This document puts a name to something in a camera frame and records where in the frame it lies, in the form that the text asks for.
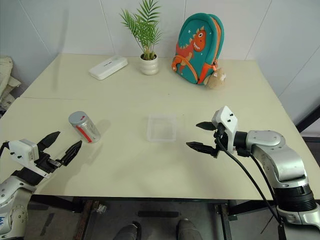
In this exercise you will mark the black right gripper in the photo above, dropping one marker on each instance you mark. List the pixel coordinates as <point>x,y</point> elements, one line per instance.
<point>221,143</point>

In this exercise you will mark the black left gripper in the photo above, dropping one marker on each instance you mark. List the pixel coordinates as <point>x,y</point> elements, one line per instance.
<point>46,161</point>

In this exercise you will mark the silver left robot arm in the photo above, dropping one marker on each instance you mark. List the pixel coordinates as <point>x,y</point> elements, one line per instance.
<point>11,192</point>

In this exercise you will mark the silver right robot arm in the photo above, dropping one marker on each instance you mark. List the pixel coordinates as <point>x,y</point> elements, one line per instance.
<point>280,160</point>

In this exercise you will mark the silver red drink can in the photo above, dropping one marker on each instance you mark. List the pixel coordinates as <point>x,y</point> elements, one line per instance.
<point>87,131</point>

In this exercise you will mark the grey plastic lid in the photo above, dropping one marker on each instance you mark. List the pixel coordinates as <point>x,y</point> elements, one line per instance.
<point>77,118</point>

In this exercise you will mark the clear plastic container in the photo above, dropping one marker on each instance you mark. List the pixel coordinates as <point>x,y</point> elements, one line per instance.
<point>162,128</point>

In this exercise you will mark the beige plush toy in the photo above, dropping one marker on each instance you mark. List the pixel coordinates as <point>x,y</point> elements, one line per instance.
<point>216,78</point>

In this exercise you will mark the teal dinosaur backpack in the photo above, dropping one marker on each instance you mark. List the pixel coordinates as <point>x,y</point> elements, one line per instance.
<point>197,50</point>

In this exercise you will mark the beige cloth bundle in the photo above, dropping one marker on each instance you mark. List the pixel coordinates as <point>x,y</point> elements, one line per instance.
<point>6,77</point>

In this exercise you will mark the white ribbed plant pot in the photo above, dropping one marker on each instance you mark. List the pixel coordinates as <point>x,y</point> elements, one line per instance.
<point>149,65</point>

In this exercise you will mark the white rectangular case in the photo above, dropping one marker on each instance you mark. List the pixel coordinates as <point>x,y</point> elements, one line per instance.
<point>108,68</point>

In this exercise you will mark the black slanted metal bar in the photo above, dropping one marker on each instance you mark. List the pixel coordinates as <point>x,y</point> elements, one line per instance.
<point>308,118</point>

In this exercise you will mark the green palm plant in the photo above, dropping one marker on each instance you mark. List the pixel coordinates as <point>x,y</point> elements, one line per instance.
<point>145,27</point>

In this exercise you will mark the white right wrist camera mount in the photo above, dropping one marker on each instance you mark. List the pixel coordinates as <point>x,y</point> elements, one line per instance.
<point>228,120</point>

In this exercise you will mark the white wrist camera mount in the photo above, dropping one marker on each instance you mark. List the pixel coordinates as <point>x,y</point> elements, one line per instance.
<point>23,148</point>
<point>228,120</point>

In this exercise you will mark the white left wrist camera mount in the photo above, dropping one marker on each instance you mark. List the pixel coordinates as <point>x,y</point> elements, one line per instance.
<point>23,148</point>

